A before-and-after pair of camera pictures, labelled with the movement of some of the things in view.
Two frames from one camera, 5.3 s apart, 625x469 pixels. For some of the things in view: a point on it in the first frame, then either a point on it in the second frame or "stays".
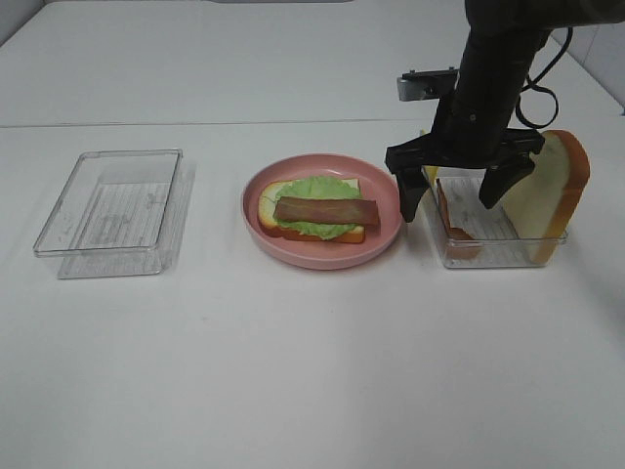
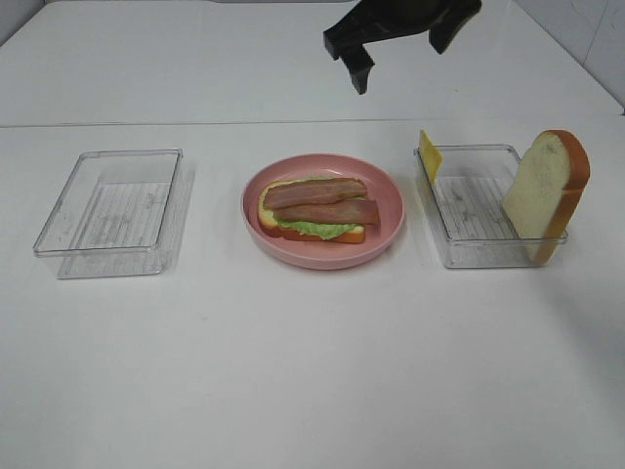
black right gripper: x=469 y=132 to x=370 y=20
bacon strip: x=336 y=210 stays
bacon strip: x=459 y=243 to x=299 y=192
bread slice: x=542 y=206 stays
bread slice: x=267 y=207 stays
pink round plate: x=301 y=253 stays
